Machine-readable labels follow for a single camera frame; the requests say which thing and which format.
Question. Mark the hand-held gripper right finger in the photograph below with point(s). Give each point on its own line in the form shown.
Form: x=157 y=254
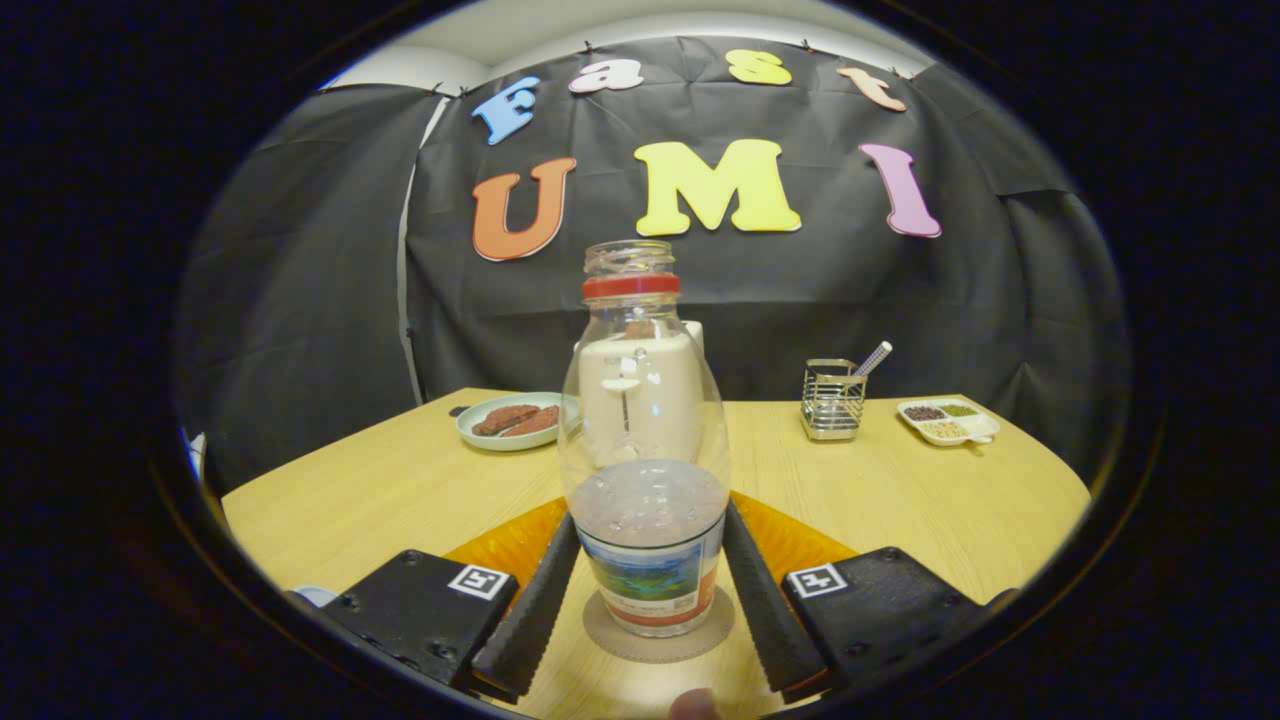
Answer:
x=775 y=620

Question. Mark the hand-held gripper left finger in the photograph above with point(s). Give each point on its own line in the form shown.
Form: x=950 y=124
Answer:
x=530 y=620

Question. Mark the round brown coaster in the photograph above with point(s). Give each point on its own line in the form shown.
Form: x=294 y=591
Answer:
x=610 y=645

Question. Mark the white cup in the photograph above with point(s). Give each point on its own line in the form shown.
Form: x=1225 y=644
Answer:
x=318 y=597

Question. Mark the clear plastic juice bottle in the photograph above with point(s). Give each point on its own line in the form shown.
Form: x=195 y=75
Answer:
x=645 y=420

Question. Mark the wooden table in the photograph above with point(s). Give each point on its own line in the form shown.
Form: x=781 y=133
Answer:
x=900 y=510

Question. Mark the pale green plate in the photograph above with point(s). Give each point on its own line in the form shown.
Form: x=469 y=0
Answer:
x=480 y=440

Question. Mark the brown meat slice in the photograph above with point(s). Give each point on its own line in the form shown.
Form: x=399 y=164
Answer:
x=540 y=422
x=500 y=418

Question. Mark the white divided seed dish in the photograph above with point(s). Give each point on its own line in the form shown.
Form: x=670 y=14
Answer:
x=945 y=425

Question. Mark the white toaster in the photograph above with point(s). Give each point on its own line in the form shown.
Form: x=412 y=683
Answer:
x=694 y=335

